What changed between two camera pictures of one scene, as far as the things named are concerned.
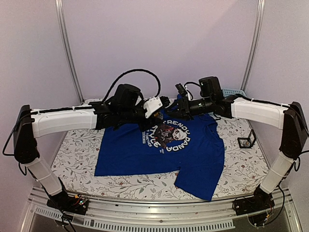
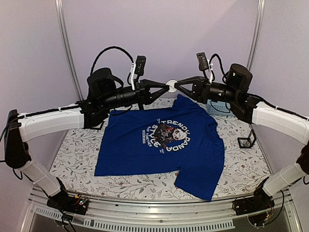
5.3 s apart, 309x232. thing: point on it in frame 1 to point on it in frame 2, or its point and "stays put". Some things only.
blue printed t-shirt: (182, 141) stays put
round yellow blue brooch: (159, 114) to (171, 83)
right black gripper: (180, 108) to (201, 88)
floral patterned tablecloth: (245, 167) stays put
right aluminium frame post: (252, 55) stays put
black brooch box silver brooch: (247, 142) stays put
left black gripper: (144, 126) to (144, 86)
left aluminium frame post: (59, 5) stays put
